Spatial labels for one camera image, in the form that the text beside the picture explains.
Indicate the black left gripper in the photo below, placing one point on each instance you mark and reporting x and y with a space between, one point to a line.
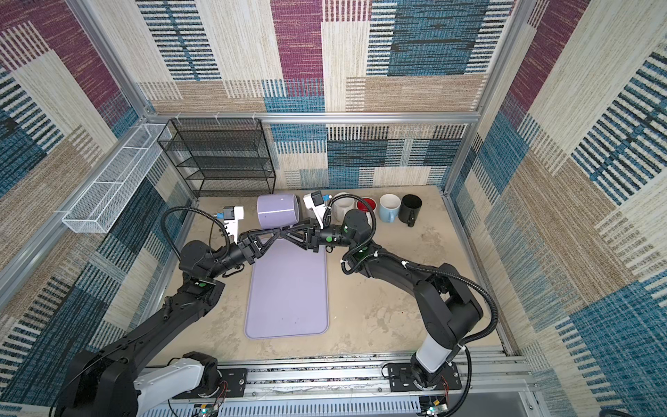
248 247

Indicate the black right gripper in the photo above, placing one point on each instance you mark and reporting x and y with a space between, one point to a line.
313 230

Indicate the purple ceramic mug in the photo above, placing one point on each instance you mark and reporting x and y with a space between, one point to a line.
278 210

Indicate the white patterned mug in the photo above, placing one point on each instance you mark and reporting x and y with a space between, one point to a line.
341 205

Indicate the white ceramic mug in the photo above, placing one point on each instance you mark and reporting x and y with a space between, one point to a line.
368 207

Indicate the light blue mug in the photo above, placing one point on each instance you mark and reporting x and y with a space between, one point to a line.
389 207

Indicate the black ceramic mug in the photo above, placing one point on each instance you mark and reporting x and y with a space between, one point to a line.
410 209

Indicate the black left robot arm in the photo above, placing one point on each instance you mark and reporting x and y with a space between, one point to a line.
103 383

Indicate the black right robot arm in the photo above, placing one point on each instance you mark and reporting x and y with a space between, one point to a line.
454 310

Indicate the lavender plastic tray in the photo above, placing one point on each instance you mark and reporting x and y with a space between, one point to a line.
288 293

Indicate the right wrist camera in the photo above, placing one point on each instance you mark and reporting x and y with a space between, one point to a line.
318 203

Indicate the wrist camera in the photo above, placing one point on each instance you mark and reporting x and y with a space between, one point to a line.
318 203
230 216

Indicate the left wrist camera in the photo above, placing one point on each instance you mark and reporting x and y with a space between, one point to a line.
230 216

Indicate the black wire mesh shelf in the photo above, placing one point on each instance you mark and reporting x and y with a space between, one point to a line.
220 157

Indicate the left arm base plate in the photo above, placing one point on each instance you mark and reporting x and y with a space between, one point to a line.
230 383

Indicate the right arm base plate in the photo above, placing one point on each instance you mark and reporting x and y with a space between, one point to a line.
402 379

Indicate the white wire mesh basket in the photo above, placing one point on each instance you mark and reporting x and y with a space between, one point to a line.
101 204

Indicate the aluminium front rail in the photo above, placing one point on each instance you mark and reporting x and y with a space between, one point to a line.
352 385

